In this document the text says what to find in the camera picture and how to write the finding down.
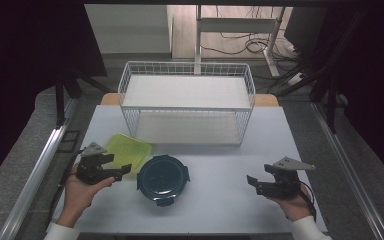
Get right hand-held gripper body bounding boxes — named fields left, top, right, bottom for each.
left=264, top=156, right=316, bottom=201

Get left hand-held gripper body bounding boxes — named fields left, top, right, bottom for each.
left=75, top=142, right=114, bottom=186

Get green square food container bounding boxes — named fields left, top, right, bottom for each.
left=103, top=133, right=154, bottom=174

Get dark blue round food container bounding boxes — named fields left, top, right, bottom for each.
left=136, top=154, right=191, bottom=208

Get white wire storage rack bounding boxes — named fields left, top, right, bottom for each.
left=117, top=60, right=257, bottom=148

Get person's right hand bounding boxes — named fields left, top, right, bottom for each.
left=268, top=184, right=315, bottom=223

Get person's left hand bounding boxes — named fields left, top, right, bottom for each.
left=57, top=163, right=116, bottom=229

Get black tripod stand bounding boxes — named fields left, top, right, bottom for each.
left=54, top=68, right=112, bottom=130

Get black metal stand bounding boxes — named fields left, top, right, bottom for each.
left=277, top=9, right=365, bottom=135

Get white power strip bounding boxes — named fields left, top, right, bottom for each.
left=286, top=72, right=306, bottom=87

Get dark curtain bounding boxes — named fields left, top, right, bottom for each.
left=0, top=0, right=108, bottom=193
left=326, top=0, right=384, bottom=192

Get white cabinet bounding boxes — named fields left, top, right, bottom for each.
left=84, top=3, right=174, bottom=55

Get dark monitor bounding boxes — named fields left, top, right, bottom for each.
left=283, top=6, right=328, bottom=55

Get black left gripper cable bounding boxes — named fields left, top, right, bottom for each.
left=47, top=149, right=86, bottom=226

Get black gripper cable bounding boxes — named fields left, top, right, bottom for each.
left=298, top=180, right=318, bottom=222
left=47, top=149, right=86, bottom=226

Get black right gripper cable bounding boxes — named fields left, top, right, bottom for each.
left=298, top=180, right=318, bottom=222

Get aluminium rail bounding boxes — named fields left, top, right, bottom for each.
left=311, top=101, right=384, bottom=240
left=0, top=98, right=78, bottom=240

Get black floor cables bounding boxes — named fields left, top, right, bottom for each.
left=201, top=5, right=296, bottom=60

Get white metal desk frame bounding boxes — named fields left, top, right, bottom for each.
left=194, top=4, right=286, bottom=78

